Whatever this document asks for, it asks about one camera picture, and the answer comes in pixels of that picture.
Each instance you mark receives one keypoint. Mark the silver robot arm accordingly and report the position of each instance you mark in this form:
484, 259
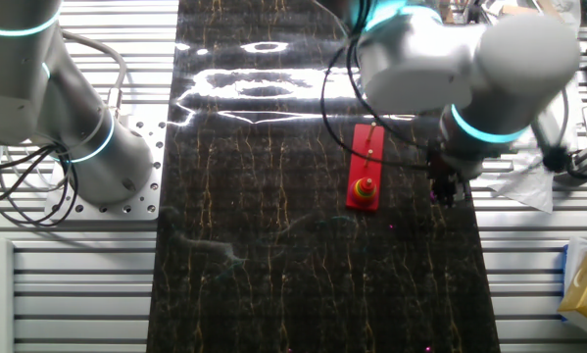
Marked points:
518, 59

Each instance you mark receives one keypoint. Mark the grey camera bracket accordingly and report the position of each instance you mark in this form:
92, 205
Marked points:
548, 127

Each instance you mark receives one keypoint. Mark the flat light wooden block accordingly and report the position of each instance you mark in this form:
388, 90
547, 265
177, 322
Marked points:
516, 10

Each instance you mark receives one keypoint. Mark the silver robot mounting plate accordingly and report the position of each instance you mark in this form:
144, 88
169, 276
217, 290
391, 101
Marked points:
146, 196

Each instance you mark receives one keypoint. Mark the long light wooden block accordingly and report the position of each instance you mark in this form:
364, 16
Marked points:
550, 6

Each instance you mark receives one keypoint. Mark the white paper sheet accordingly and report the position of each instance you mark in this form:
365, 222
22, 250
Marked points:
570, 10

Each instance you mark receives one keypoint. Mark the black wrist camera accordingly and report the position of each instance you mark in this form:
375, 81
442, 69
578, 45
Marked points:
556, 159

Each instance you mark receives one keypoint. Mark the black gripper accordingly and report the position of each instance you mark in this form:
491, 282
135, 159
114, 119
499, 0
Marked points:
445, 166

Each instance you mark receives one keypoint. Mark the white tissue sheet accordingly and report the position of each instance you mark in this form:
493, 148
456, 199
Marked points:
574, 260

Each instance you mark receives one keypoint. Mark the blue tissue pack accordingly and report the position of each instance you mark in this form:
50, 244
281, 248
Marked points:
564, 274

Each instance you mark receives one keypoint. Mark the small crumpled white tissue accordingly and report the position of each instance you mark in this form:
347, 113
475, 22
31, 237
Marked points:
528, 188

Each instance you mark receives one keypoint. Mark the slotted wooden block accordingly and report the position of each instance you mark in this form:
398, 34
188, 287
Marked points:
449, 15

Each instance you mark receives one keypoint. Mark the red Hanoi base board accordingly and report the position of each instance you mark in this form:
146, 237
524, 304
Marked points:
359, 162

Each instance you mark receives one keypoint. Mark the black marble pattern mat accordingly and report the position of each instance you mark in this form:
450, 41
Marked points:
273, 255

